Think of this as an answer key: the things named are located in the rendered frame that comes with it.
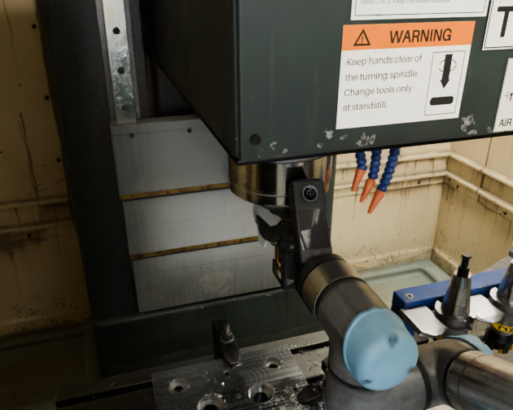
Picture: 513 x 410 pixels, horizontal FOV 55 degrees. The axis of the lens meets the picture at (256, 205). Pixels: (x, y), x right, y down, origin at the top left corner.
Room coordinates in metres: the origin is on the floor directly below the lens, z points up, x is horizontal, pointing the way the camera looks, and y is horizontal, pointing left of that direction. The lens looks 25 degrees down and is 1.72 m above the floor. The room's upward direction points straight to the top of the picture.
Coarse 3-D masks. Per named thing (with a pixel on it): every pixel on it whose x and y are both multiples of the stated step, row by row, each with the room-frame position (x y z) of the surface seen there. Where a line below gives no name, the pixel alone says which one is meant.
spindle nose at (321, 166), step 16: (288, 160) 0.63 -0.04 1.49; (304, 160) 0.64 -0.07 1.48; (320, 160) 0.65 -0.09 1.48; (240, 176) 0.65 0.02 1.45; (256, 176) 0.64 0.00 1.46; (272, 176) 0.63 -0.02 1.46; (288, 176) 0.63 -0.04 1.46; (304, 176) 0.64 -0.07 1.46; (320, 176) 0.65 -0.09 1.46; (240, 192) 0.66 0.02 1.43; (256, 192) 0.64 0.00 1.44; (272, 192) 0.63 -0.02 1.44
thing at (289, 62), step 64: (192, 0) 0.65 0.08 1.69; (256, 0) 0.48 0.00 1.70; (320, 0) 0.50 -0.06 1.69; (192, 64) 0.68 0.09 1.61; (256, 64) 0.48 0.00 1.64; (320, 64) 0.50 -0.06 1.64; (256, 128) 0.48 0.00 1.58; (320, 128) 0.51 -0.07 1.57; (384, 128) 0.53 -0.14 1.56; (448, 128) 0.55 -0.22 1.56
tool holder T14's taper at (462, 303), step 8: (456, 272) 0.65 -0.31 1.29; (456, 280) 0.64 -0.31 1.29; (464, 280) 0.64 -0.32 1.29; (448, 288) 0.65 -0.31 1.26; (456, 288) 0.64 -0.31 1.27; (464, 288) 0.63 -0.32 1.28; (448, 296) 0.64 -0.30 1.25; (456, 296) 0.63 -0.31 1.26; (464, 296) 0.63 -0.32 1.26; (448, 304) 0.64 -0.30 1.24; (456, 304) 0.63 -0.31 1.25; (464, 304) 0.63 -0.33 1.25; (448, 312) 0.63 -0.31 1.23; (456, 312) 0.63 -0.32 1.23; (464, 312) 0.63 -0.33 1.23
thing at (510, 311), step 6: (492, 294) 0.69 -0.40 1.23; (492, 300) 0.68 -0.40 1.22; (498, 300) 0.67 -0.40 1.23; (498, 306) 0.66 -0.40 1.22; (504, 306) 0.66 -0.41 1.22; (510, 306) 0.66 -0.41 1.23; (504, 312) 0.66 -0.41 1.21; (510, 312) 0.66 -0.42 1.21; (504, 318) 0.65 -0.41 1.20; (510, 318) 0.65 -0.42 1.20
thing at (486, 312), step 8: (472, 296) 0.69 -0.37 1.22; (480, 296) 0.69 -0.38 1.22; (472, 304) 0.67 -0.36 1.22; (480, 304) 0.67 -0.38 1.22; (488, 304) 0.67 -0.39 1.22; (480, 312) 0.65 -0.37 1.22; (488, 312) 0.65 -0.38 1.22; (496, 312) 0.65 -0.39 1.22; (480, 320) 0.63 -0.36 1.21; (488, 320) 0.63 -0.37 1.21; (496, 320) 0.63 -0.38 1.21
